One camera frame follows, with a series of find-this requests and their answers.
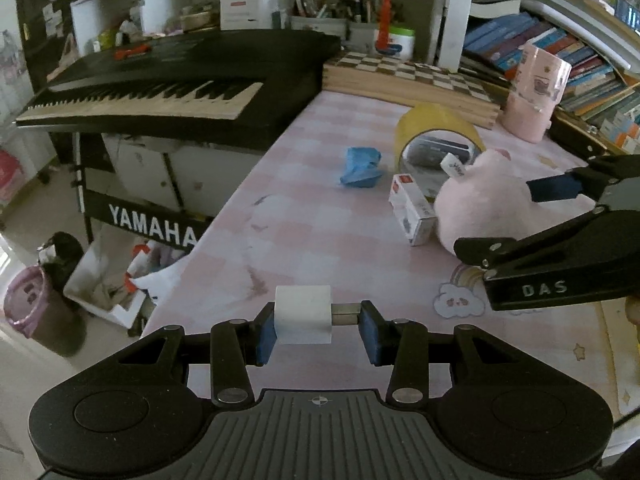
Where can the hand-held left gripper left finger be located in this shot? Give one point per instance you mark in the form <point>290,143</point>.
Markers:
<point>265,335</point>

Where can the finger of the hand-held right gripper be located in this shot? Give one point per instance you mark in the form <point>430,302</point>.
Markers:
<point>550,245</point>
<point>555,187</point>

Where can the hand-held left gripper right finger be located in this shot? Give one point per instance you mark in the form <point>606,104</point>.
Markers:
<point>372,335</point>

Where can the white charger cube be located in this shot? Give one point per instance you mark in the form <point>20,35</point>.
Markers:
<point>302,312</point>

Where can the pink plush toy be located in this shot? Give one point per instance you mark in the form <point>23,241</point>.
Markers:
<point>480,200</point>

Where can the yellow tape roll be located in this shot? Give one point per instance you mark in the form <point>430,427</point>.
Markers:
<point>430,117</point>

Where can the pink checked tablecloth desktop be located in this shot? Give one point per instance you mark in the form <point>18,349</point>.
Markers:
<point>310,220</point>

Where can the dark wooden box with knobs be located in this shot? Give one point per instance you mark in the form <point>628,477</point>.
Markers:
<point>580,135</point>

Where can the pink printed tumbler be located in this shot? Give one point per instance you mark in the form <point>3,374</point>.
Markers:
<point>532,105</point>

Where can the row of leaning books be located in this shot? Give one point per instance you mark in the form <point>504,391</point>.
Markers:
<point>590,75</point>

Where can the small white red box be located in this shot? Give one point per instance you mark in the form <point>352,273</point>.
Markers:
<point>412,210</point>

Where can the black keyboard stand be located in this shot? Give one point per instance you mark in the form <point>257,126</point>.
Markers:
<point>150,225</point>

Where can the crumpled blue cloth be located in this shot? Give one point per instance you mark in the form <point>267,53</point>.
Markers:
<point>360,167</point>

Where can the white cabinet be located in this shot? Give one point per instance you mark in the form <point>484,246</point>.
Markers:
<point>200,180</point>

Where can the white foam box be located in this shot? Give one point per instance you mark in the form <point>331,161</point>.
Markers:
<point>100,300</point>

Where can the wooden chessboard box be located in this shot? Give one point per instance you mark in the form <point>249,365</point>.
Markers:
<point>400,80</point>

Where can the white bookshelf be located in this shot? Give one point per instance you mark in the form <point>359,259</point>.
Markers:
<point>450,10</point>

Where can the white jar green lid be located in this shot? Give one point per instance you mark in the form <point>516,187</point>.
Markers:
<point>401,42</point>

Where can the black trash bag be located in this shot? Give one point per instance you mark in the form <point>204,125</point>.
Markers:
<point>62,255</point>

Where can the bin with pink bag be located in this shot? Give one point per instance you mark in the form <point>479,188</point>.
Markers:
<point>40,315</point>

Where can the red white figure pen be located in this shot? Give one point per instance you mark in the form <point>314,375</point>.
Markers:
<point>384,20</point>

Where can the black electronic keyboard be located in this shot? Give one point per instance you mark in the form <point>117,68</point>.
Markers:
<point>175,70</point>

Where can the small red toy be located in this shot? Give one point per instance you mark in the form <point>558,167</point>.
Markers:
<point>131,52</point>

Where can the metal bowl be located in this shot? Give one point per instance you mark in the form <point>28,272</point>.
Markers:
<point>197,21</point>

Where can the white box red label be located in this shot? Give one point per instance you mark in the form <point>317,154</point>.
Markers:
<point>240,10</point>

